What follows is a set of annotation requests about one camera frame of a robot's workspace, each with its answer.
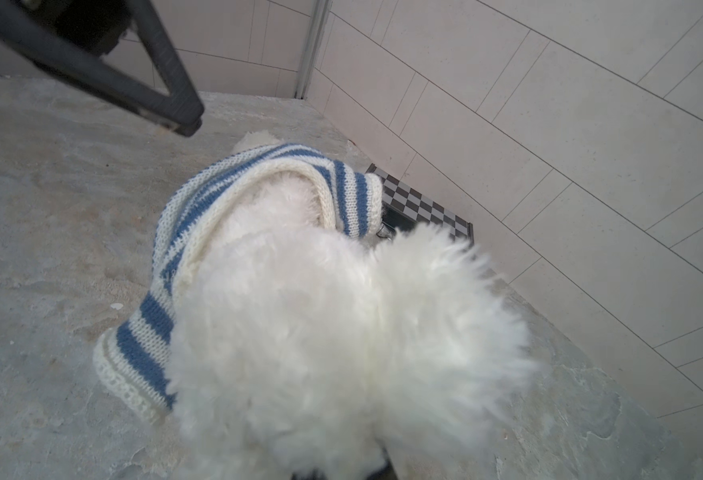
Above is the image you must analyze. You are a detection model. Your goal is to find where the blue white striped sweater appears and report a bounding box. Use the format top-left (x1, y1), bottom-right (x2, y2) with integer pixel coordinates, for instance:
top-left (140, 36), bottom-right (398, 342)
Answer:
top-left (93, 143), bottom-right (383, 424)

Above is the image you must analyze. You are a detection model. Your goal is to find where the black white chessboard box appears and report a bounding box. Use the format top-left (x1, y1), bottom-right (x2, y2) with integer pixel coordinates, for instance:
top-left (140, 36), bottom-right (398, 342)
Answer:
top-left (365, 163), bottom-right (475, 247)

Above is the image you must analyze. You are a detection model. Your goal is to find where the white teddy bear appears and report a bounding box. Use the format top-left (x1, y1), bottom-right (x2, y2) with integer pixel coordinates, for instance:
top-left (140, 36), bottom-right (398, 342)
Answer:
top-left (164, 130), bottom-right (539, 480)

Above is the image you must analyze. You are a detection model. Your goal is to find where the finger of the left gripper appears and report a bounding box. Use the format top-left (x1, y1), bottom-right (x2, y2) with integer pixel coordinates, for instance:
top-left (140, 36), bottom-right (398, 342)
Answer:
top-left (0, 0), bottom-right (204, 137)

